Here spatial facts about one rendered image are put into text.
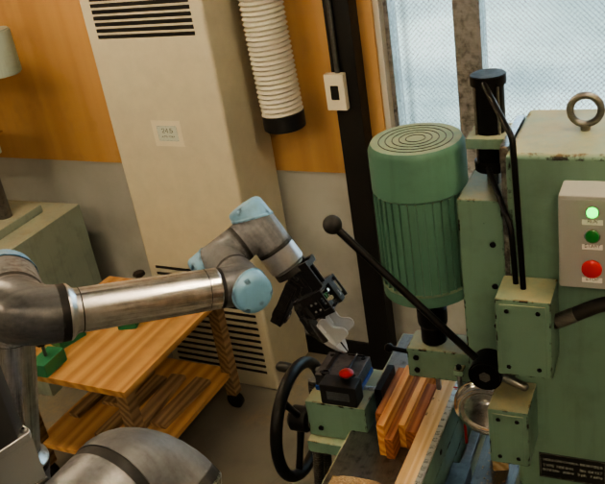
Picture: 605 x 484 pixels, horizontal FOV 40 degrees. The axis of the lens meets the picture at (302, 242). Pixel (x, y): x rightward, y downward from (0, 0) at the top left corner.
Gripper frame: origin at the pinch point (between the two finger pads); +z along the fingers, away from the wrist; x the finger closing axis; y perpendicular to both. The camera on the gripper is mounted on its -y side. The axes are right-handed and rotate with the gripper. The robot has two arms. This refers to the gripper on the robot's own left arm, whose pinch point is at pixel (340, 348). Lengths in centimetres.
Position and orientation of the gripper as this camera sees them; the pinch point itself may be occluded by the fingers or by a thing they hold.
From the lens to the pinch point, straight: 170.0
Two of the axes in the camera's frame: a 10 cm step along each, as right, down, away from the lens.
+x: 3.9, -4.6, 7.9
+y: 7.1, -4.0, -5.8
